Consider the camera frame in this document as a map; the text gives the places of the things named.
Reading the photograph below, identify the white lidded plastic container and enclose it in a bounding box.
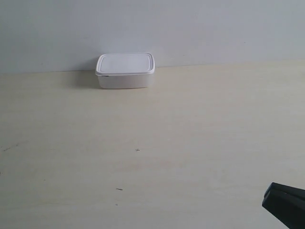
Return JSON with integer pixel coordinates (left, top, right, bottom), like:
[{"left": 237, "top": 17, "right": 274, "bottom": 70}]
[{"left": 95, "top": 53, "right": 155, "bottom": 89}]

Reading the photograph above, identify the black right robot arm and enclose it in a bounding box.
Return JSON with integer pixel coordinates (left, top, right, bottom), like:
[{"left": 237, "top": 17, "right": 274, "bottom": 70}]
[{"left": 262, "top": 182, "right": 305, "bottom": 229}]

